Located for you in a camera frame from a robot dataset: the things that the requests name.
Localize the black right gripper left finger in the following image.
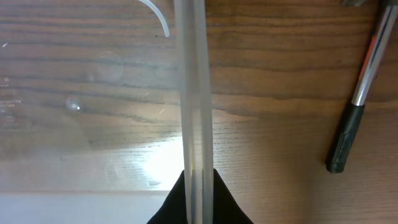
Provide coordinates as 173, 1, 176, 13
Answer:
147, 171, 188, 224

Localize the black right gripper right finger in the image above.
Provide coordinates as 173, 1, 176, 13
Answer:
213, 169, 253, 224

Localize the clear plastic container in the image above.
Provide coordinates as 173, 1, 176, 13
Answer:
1, 0, 213, 223

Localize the small claw hammer black handle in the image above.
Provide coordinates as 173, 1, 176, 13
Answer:
325, 0, 397, 174

